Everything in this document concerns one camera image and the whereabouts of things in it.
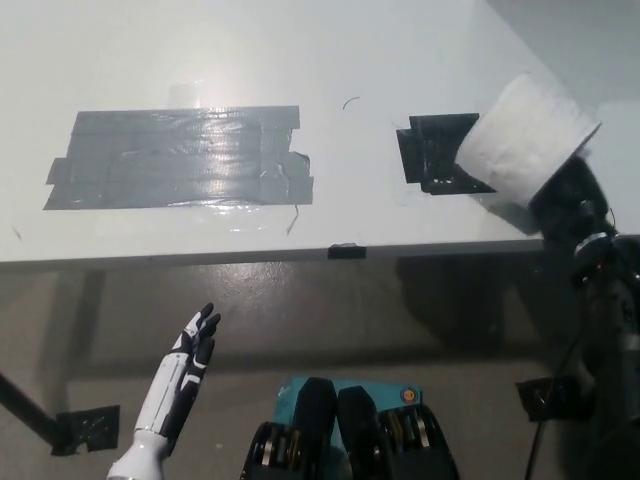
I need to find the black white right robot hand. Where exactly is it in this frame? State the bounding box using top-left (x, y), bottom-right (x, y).
top-left (527, 155), bottom-right (615, 244)

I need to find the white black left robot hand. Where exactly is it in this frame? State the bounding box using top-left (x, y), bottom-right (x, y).
top-left (133, 302), bottom-right (223, 444)

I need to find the white toilet paper roll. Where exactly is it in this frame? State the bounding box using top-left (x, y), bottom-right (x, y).
top-left (453, 71), bottom-right (601, 209)

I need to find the black table leg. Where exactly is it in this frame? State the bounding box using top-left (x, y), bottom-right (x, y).
top-left (0, 372), bottom-right (59, 451)

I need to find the small black edge tape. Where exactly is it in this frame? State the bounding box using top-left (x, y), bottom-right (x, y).
top-left (327, 242), bottom-right (367, 260)

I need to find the black cable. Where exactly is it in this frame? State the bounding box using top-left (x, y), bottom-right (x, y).
top-left (523, 319), bottom-right (591, 480)

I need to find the grey duct tape patch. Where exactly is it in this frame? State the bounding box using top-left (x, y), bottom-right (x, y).
top-left (42, 104), bottom-right (315, 211)

